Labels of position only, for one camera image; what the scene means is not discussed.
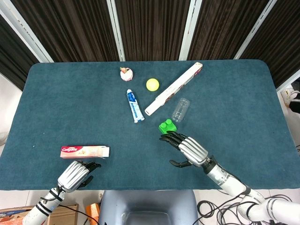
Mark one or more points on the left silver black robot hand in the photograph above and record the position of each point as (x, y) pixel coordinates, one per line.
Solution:
(72, 174)

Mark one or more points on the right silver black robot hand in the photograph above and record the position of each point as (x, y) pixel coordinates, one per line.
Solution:
(191, 150)

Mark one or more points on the red Colgate toothpaste box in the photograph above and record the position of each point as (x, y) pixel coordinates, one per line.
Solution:
(84, 152)

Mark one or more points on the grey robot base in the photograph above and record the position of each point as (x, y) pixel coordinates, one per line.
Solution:
(148, 207)

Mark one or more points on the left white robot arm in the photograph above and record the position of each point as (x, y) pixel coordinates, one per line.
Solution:
(43, 206)

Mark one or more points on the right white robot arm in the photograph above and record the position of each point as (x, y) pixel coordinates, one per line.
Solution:
(236, 187)

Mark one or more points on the long white cardboard box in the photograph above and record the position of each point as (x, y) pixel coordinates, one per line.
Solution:
(174, 87)

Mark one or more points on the green toy building block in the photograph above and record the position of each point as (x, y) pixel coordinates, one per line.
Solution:
(167, 126)

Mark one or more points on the clear plastic bottle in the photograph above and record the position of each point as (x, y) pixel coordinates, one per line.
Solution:
(180, 110)

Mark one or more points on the orange package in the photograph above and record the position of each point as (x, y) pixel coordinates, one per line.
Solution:
(92, 212)

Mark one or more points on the dark teal table cloth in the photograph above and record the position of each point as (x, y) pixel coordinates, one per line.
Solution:
(150, 122)

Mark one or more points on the blue white toothpaste tube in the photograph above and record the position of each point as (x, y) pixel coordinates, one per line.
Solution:
(135, 106)

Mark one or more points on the yellow ball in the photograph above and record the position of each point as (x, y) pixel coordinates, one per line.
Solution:
(152, 84)

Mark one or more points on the small white round object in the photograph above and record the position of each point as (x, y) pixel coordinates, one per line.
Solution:
(126, 73)

